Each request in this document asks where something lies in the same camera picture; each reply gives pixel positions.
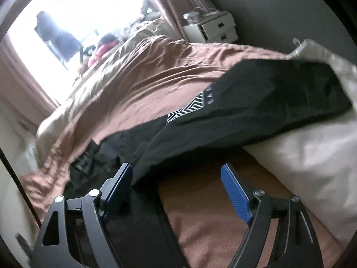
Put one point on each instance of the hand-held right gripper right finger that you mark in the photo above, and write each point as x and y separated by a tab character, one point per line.
235	194

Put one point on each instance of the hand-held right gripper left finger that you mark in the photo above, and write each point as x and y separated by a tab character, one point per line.
118	189

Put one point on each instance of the black garment with geometric print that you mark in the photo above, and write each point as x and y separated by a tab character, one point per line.
251	103

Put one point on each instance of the red clothes pile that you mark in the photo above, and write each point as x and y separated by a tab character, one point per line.
101	48

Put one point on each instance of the brown bed blanket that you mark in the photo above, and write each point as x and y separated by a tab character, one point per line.
156	72

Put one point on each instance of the pink curtain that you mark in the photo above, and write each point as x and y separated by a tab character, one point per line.
174	14
22	83

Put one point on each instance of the dark hanging garment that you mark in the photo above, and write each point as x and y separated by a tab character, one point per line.
60	37

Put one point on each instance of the white nightstand with drawers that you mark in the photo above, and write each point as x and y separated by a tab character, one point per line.
214	29

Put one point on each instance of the glass jar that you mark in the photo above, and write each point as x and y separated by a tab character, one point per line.
192	18

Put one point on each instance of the stack of books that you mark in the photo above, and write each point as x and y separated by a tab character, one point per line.
202	2

